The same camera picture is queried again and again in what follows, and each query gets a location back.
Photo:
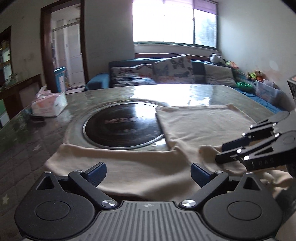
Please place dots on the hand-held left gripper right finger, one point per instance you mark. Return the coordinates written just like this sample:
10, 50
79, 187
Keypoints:
198, 173

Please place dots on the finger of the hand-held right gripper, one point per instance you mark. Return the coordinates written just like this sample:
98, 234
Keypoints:
232, 144
227, 157

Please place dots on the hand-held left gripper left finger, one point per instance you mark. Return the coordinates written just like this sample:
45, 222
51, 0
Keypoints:
97, 172

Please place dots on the cream garment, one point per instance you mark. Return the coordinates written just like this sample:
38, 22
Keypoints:
196, 122

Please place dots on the round black induction cooktop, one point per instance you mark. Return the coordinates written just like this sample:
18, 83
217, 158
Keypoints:
115, 125

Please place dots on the clear plastic storage box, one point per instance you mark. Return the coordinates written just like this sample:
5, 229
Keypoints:
269, 92

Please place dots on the blue throw cloth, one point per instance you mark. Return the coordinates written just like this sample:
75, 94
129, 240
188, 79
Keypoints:
252, 96

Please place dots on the green bowl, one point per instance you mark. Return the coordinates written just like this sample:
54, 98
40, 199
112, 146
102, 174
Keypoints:
244, 85

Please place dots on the small brown plush toy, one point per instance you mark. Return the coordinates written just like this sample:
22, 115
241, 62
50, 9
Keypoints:
248, 75

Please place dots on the brown and black plush toy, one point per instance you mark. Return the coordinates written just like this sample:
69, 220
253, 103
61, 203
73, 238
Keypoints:
260, 76

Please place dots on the grey pillow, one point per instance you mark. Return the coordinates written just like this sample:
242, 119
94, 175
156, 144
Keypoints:
219, 74

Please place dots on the green plush toy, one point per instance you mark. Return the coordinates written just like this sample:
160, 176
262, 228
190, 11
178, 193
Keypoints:
252, 75

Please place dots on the pink and green toy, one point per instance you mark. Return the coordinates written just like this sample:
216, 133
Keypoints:
230, 64

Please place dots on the small dark object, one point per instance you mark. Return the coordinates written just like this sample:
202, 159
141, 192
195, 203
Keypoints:
37, 117

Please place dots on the tissue box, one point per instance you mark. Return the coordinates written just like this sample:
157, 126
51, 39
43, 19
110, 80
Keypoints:
49, 104

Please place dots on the white plush toy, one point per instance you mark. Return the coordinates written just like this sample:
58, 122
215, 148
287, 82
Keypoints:
215, 58

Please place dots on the blue corner sofa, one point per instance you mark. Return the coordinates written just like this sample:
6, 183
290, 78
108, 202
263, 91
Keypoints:
99, 81

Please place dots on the upright butterfly print pillow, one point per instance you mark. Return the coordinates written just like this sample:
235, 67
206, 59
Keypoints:
173, 68

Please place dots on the blue cabinet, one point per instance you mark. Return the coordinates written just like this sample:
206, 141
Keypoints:
60, 78

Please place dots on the flat butterfly print pillow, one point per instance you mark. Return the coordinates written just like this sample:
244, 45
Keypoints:
131, 76

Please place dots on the dark wooden chair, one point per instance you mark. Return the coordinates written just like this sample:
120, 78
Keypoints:
25, 92

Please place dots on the window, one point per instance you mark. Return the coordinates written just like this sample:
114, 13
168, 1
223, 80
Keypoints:
173, 20

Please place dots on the wooden display cabinet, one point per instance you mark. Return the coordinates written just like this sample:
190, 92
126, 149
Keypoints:
5, 58

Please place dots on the dark wooden door frame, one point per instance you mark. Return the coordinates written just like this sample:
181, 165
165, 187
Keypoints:
45, 46

